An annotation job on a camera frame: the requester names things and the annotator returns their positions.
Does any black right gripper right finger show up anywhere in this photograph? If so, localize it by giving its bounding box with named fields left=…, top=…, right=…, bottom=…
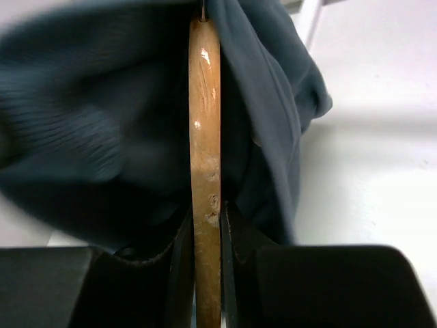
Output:
left=221, top=203, right=436, bottom=328

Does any blue t shirt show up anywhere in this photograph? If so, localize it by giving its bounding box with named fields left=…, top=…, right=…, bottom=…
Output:
left=1, top=1, right=332, bottom=250

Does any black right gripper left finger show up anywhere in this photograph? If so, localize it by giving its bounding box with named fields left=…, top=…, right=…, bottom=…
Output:
left=1, top=206, right=194, bottom=327

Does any wooden hanger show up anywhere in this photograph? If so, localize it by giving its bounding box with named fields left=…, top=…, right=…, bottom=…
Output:
left=188, top=18, right=221, bottom=328

